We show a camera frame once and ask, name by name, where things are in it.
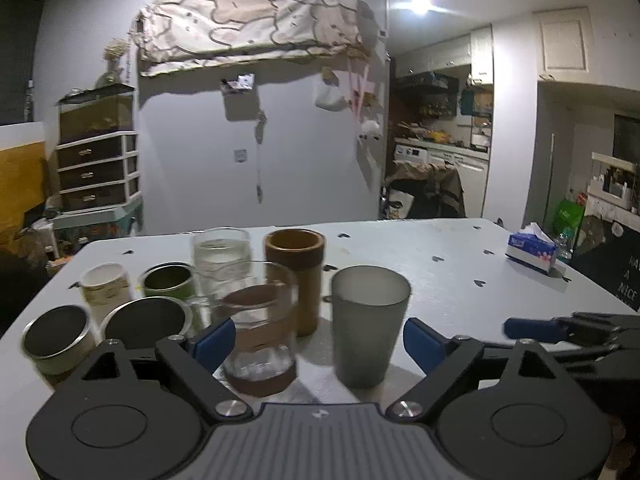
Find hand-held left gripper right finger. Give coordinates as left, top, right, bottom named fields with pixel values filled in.
left=386, top=316, right=584, bottom=422

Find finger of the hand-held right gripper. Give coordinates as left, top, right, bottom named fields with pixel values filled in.
left=503, top=311, right=640, bottom=362

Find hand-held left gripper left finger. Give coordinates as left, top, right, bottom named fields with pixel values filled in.
left=52, top=317, right=254, bottom=424

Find grey frosted plastic cup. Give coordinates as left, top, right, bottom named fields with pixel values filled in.
left=331, top=265, right=412, bottom=389

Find dark steel cup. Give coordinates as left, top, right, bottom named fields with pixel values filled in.
left=102, top=297, right=194, bottom=347

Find green tin cup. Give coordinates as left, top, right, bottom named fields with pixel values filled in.
left=140, top=262, right=197, bottom=302

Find brown bamboo cup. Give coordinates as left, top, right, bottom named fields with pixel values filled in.
left=263, top=228, right=326, bottom=337

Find white paper cup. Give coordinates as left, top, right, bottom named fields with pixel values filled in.
left=80, top=263, right=132, bottom=320

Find steel cup with beige sleeve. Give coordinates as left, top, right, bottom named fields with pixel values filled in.
left=21, top=305, right=97, bottom=376

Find clear glass with brown band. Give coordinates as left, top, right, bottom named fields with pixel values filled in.
left=220, top=260, right=300, bottom=397

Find blue and white tissue box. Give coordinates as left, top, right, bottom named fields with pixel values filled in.
left=504, top=222, right=558, bottom=275

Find tall clear glass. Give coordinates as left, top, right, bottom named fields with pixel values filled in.
left=191, top=227, right=252, bottom=331

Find black sign board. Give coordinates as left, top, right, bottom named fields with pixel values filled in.
left=570, top=220, right=640, bottom=313

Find green bag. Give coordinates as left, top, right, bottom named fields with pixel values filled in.
left=545, top=198, right=586, bottom=241

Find chair with dark cloth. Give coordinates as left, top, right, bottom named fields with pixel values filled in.
left=384, top=164, right=467, bottom=220

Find white shelf rack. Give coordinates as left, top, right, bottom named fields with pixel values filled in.
left=586, top=152, right=640, bottom=221

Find teal side table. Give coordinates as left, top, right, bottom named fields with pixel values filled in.
left=50, top=199, right=145, bottom=256

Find white washing machine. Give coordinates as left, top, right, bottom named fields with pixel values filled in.
left=394, top=143, right=429, bottom=167

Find white drawer unit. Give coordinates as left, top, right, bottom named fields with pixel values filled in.
left=54, top=131, right=140, bottom=212

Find black kitchen shelf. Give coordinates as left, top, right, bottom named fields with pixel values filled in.
left=395, top=72, right=460, bottom=121

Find yellow board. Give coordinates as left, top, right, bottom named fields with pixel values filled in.
left=0, top=140, right=50, bottom=233

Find glass tank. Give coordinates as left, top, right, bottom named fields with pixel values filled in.
left=56, top=85, right=136, bottom=144

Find white hanging bag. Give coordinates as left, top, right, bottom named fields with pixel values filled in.
left=314, top=79, right=348, bottom=112

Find silver packet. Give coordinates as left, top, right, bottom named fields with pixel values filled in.
left=220, top=74, right=256, bottom=94

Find vase with dried flowers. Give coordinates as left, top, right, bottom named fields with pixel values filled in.
left=94, top=38, right=132, bottom=88

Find patterned blanket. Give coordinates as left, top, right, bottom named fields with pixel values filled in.
left=131, top=0, right=373, bottom=78

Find hanging cord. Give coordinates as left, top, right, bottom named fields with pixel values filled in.
left=254, top=110, right=268, bottom=205

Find pink hanging straps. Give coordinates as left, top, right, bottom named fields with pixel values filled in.
left=349, top=62, right=373, bottom=136

